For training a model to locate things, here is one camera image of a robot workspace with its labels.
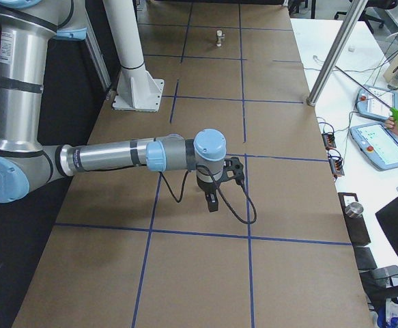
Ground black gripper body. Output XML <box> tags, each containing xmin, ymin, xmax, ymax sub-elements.
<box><xmin>196</xmin><ymin>169</ymin><xmax>218</xmax><ymax>200</ymax></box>

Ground white brass PPR valve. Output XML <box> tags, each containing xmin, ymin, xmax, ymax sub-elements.
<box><xmin>216</xmin><ymin>30</ymin><xmax>225</xmax><ymax>47</ymax></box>

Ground green handled reacher grabber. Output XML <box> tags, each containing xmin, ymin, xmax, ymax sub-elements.
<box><xmin>335</xmin><ymin>66</ymin><xmax>398</xmax><ymax>127</ymax></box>

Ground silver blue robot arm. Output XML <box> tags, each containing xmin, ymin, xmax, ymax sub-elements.
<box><xmin>0</xmin><ymin>1</ymin><xmax>228</xmax><ymax>212</ymax></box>

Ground far orange black connector box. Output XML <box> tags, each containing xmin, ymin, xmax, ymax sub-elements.
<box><xmin>322</xmin><ymin>127</ymin><xmax>337</xmax><ymax>150</ymax></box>

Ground orange black connector box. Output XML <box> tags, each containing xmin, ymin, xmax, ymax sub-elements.
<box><xmin>322</xmin><ymin>127</ymin><xmax>337</xmax><ymax>150</ymax></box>
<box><xmin>327</xmin><ymin>149</ymin><xmax>345</xmax><ymax>178</ymax></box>

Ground near orange black connector box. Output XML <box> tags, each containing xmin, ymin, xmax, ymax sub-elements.
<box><xmin>327</xmin><ymin>149</ymin><xmax>345</xmax><ymax>178</ymax></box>

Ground round steel weight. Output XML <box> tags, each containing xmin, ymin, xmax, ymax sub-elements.
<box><xmin>344</xmin><ymin>202</ymin><xmax>364</xmax><ymax>218</ymax></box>

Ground near teach pendant tablet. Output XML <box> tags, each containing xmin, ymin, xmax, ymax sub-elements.
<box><xmin>350</xmin><ymin>123</ymin><xmax>398</xmax><ymax>171</ymax></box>

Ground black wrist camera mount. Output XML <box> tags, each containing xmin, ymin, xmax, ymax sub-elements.
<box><xmin>217</xmin><ymin>156</ymin><xmax>245</xmax><ymax>187</ymax></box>

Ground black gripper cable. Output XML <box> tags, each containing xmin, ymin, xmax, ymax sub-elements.
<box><xmin>160</xmin><ymin>165</ymin><xmax>257</xmax><ymax>226</ymax></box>

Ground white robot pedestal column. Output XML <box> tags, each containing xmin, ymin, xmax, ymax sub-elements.
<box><xmin>103</xmin><ymin>0</ymin><xmax>165</xmax><ymax>112</ymax></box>

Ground black flat base plate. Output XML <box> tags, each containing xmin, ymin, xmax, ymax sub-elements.
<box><xmin>338</xmin><ymin>192</ymin><xmax>371</xmax><ymax>247</ymax></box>

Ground aluminium frame post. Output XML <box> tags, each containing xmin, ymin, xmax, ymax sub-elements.
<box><xmin>307</xmin><ymin>0</ymin><xmax>368</xmax><ymax>107</ymax></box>

